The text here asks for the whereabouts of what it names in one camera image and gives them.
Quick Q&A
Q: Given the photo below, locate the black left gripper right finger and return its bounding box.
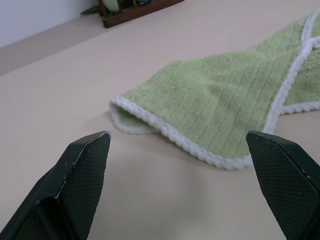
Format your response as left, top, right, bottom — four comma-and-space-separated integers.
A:
245, 130, 320, 240

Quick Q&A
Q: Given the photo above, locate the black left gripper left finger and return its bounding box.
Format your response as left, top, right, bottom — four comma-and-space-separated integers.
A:
0, 130, 112, 240

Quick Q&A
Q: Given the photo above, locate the green towel with white trim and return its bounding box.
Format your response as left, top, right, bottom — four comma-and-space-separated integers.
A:
109, 7, 320, 171

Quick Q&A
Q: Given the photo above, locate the dark green pointed object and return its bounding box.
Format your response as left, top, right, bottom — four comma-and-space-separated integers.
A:
79, 6, 101, 15

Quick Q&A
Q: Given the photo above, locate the dark wooden rack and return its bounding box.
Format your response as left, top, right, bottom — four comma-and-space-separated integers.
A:
96, 0, 185, 29

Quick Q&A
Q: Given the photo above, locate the pale green plate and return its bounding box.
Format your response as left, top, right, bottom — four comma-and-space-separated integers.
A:
103, 0, 120, 13

